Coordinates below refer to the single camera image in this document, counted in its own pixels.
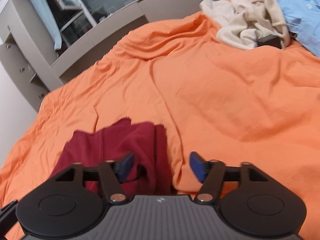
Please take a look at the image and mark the dark red shirt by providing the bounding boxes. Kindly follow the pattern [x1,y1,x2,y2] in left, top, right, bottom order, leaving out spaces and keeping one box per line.
[52,118,172,196]

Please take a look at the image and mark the orange bed cover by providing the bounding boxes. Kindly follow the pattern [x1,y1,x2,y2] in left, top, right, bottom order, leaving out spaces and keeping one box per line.
[1,12,319,239]

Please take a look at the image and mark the cream white garment pile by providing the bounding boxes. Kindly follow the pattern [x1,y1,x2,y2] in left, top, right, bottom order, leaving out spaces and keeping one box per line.
[200,0,290,50]

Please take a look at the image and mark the window with dark glass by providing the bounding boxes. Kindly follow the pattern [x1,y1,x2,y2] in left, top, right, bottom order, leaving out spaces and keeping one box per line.
[47,0,136,55]

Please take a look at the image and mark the light blue garment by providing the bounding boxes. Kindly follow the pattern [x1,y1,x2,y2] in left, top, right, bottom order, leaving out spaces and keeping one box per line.
[276,0,320,57]

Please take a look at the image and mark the left light blue curtain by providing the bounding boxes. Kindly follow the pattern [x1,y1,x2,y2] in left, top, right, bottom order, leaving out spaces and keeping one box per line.
[29,0,62,50]

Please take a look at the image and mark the grey wall cabinet unit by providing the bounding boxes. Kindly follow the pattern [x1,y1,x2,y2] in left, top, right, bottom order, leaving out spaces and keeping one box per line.
[1,0,202,110]

